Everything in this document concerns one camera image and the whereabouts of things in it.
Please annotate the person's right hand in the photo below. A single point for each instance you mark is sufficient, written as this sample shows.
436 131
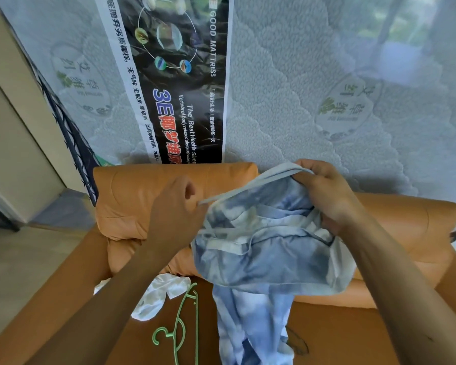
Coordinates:
328 193

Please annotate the person's left hand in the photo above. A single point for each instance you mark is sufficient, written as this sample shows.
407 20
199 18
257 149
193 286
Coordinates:
173 216

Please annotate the person's right thumb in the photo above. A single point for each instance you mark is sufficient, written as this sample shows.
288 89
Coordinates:
325 223

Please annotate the person's left fingers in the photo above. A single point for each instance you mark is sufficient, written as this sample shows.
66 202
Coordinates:
190 193

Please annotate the blue tie-dye garment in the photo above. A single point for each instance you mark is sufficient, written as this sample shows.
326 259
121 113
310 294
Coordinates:
266 254

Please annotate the person's left forearm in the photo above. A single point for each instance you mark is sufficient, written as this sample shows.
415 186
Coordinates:
98 304

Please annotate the person's right forearm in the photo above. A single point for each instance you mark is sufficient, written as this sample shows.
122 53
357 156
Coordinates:
402 292

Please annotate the orange leather sofa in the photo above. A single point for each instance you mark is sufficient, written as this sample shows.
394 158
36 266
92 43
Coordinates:
250 262

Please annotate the white cloth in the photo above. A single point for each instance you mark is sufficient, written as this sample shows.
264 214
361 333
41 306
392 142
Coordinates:
155 296

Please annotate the black printed mattress label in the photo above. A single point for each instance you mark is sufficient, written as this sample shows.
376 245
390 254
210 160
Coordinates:
174 72

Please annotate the green plastic clothes hanger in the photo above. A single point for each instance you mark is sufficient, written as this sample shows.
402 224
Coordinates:
178 323

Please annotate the white quilted mattress in plastic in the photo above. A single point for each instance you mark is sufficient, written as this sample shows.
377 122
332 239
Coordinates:
307 91

